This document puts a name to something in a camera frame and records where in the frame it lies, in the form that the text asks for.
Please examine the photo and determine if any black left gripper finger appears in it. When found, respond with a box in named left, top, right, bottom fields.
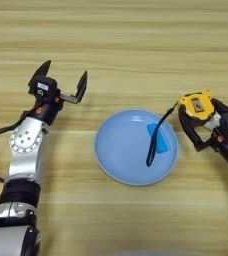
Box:
left=28, top=59, right=52, bottom=86
left=59, top=70, right=88, bottom=105

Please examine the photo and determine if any light blue round plate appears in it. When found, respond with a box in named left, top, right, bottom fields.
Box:
left=94, top=109, right=180, bottom=187

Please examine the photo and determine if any yellow black tape measure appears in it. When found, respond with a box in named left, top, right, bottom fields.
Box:
left=145, top=90, right=217, bottom=168

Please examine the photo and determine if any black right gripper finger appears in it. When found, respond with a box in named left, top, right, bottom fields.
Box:
left=213, top=98, right=228, bottom=116
left=178, top=111, right=219, bottom=153

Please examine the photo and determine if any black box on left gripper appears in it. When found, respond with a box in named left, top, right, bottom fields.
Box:
left=30, top=74, right=59, bottom=98

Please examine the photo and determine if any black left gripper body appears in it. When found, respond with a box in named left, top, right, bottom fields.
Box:
left=25, top=93, right=65, bottom=126

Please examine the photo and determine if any small blue rectangular block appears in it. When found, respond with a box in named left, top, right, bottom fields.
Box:
left=146, top=122, right=170, bottom=154

